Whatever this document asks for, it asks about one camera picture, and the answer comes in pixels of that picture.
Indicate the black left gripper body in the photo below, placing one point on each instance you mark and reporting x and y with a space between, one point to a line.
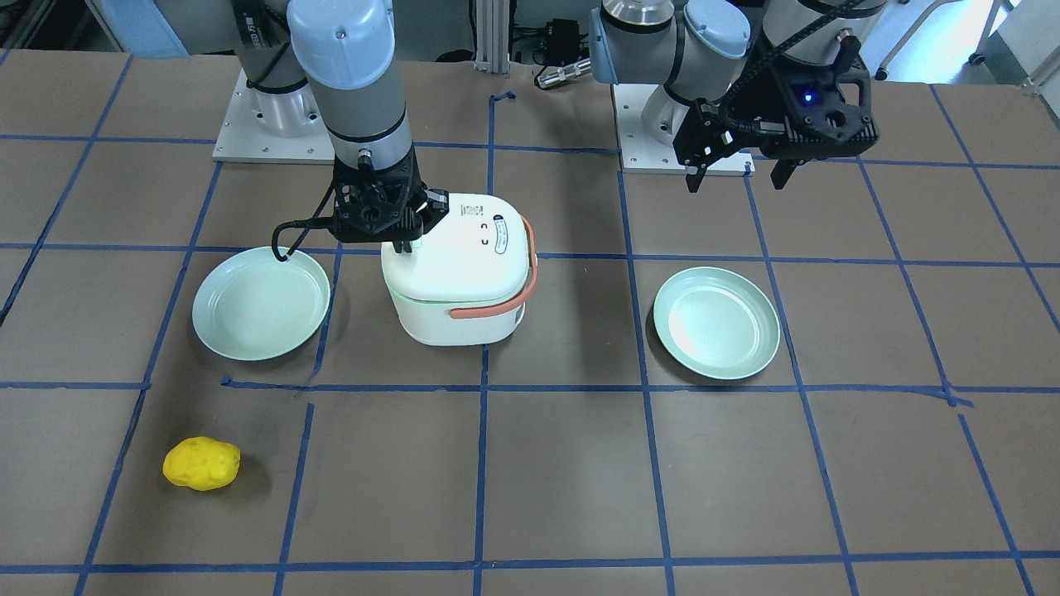
755 104

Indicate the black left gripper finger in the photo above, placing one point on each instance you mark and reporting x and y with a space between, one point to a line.
694 176
782 172

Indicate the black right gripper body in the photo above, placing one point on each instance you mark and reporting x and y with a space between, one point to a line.
428 210

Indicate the white rice cooker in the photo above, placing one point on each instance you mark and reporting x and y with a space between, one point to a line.
467 281

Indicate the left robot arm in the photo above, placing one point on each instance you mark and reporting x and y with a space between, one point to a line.
708 50

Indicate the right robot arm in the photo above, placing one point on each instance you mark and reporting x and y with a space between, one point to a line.
342 51

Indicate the green plate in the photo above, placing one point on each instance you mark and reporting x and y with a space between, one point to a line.
253 307
716 323

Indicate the yellow toy potato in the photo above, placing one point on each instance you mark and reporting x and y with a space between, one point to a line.
202 464

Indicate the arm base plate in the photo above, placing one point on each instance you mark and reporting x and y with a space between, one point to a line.
647 119
282 129

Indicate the aluminium frame post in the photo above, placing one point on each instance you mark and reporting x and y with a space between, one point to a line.
492 28

